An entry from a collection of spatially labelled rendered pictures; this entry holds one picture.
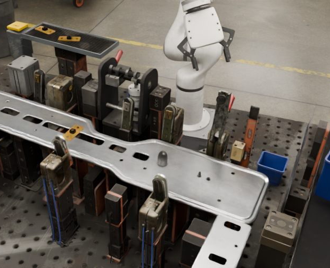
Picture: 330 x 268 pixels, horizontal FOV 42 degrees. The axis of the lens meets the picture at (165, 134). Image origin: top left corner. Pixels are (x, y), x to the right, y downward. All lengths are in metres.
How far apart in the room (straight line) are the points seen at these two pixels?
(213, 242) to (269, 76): 2.98
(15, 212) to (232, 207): 0.82
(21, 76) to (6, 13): 2.46
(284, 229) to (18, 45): 1.30
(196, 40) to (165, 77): 2.60
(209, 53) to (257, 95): 2.05
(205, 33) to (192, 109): 0.65
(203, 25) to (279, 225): 0.58
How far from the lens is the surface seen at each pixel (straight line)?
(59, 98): 1.63
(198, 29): 1.24
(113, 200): 1.27
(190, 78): 1.75
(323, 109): 3.72
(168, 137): 1.48
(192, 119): 1.87
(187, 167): 1.36
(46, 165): 1.33
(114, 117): 1.63
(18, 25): 1.92
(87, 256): 1.51
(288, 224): 1.17
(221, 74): 3.95
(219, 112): 1.37
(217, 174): 1.35
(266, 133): 2.07
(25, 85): 1.72
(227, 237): 1.18
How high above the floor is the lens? 1.90
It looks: 37 degrees down
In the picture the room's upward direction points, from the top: 3 degrees clockwise
